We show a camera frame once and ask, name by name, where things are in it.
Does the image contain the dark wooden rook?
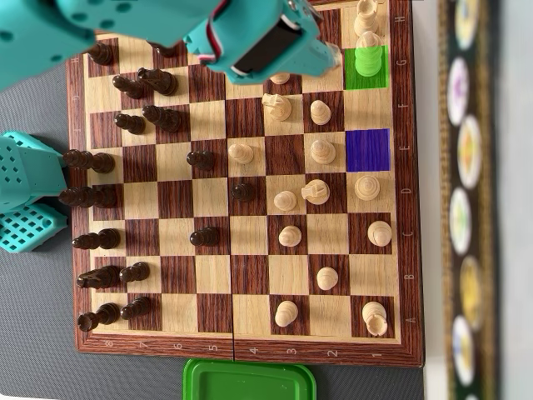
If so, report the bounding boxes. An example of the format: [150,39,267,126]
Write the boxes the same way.
[77,302,121,333]
[89,41,115,67]

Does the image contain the light wooden rook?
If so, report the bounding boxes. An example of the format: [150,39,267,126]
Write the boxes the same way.
[361,300,389,338]
[352,0,381,37]

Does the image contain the dark wooden queen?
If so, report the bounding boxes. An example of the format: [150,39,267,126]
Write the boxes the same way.
[57,185,118,209]

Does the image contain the light wooden king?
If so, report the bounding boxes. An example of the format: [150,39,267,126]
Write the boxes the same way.
[355,31,383,79]

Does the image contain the red white black servo cable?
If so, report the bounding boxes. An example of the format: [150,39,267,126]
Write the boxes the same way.
[197,0,235,81]

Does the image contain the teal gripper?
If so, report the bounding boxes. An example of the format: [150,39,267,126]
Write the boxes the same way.
[182,0,341,87]

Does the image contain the wooden folding chessboard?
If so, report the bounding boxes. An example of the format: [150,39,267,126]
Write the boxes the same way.
[64,0,426,368]

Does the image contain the light wooden bishop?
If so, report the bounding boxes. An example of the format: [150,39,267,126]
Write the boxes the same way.
[366,220,394,249]
[308,138,336,166]

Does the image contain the patterned side strip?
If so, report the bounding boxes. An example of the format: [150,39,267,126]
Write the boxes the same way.
[436,0,503,400]

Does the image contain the green plastic tray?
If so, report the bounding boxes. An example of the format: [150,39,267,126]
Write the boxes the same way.
[182,357,317,400]

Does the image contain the light wooden knight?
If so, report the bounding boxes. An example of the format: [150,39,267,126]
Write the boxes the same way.
[301,178,331,206]
[261,92,294,123]

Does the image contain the dark wooden knight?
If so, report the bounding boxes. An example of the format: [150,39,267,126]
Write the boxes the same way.
[137,67,180,98]
[76,264,122,290]

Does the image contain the dark wooden bishop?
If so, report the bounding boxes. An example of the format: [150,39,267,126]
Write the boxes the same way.
[72,227,122,251]
[142,104,183,134]

